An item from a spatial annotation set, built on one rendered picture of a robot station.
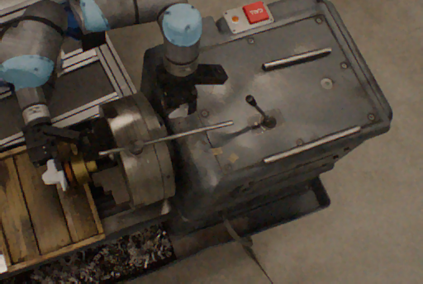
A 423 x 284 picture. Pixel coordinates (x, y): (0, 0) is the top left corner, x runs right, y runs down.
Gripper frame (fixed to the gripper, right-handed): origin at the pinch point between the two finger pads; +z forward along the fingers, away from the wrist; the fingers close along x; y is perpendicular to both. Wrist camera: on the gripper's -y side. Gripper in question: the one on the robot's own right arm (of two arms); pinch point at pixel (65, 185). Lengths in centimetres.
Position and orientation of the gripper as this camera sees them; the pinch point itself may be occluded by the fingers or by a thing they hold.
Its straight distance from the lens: 151.3
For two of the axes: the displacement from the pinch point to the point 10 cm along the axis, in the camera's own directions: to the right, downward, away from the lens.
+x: 0.7, -3.8, -9.2
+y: -9.4, 3.0, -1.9
